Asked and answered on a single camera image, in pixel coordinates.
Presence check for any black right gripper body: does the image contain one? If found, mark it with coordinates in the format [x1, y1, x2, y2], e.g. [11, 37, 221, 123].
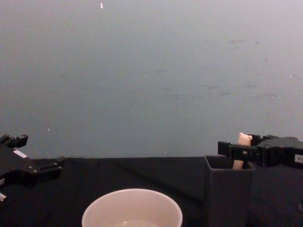
[256, 135, 303, 167]

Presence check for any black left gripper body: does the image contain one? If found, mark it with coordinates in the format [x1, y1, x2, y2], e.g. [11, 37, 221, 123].
[0, 144, 41, 188]

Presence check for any cream bear-topped stick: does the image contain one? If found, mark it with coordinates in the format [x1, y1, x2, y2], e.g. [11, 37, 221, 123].
[232, 132, 254, 170]

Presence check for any dark grey square holder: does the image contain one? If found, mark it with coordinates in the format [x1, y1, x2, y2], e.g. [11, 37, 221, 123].
[204, 154, 256, 227]

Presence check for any black table cloth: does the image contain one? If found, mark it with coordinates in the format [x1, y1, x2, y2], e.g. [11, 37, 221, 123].
[0, 155, 303, 227]

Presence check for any white round cup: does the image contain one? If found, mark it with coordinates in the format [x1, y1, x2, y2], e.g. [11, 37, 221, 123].
[81, 188, 184, 227]

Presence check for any plain pale wall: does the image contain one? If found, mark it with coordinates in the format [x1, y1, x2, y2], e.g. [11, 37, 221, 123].
[0, 0, 303, 159]

